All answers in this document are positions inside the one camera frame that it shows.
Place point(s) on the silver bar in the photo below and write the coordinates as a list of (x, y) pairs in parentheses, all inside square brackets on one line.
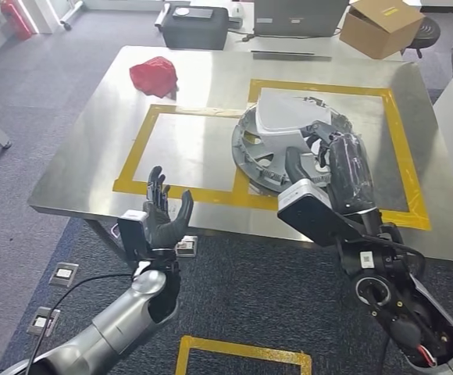
[(163, 14)]

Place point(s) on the grey plastic wheel cover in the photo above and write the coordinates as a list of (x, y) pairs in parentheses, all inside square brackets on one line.
[(250, 150)]

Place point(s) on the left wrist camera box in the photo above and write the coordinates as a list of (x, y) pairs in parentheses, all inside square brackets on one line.
[(131, 238)]

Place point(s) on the white curved plastic part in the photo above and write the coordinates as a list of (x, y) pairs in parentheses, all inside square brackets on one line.
[(284, 114)]

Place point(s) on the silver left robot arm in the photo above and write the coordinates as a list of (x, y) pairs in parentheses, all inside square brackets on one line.
[(125, 321)]

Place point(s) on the black hard case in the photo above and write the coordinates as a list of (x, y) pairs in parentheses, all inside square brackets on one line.
[(195, 33)]

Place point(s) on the red crumpled cloth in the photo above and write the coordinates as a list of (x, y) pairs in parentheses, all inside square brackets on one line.
[(154, 77)]

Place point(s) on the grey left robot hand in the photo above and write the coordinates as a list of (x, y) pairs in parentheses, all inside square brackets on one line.
[(160, 227)]

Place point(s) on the brown cardboard box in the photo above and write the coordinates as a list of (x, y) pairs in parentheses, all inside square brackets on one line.
[(379, 31)]

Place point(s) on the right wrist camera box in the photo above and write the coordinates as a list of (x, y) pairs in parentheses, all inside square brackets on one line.
[(312, 217)]

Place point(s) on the metal floor outlet plate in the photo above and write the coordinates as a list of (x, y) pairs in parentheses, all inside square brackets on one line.
[(63, 274), (41, 322), (187, 247)]

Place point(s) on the red fire extinguisher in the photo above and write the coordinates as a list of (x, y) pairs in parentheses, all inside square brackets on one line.
[(15, 20)]

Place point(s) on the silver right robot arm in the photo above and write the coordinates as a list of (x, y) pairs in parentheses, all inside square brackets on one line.
[(398, 321)]

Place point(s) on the grey laptop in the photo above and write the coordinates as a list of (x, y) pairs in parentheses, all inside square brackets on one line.
[(300, 18)]

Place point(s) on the white back desk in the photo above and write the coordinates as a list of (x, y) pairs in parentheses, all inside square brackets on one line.
[(327, 44)]

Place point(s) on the stainless steel workbench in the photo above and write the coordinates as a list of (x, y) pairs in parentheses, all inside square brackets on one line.
[(94, 155)]

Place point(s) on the white computer mouse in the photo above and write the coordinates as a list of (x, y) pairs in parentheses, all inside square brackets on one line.
[(237, 9)]

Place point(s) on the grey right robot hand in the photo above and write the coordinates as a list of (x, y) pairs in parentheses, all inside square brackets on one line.
[(349, 176)]

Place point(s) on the dark metal bar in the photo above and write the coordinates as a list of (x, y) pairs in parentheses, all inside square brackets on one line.
[(289, 56)]

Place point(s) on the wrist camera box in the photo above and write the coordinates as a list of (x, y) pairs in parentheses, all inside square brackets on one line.
[(131, 238), (312, 217)]

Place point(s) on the round ribbed black base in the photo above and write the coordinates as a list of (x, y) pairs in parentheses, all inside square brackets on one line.
[(426, 31)]

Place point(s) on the yellow floor tape square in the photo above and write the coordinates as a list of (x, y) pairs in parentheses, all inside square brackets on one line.
[(241, 349)]

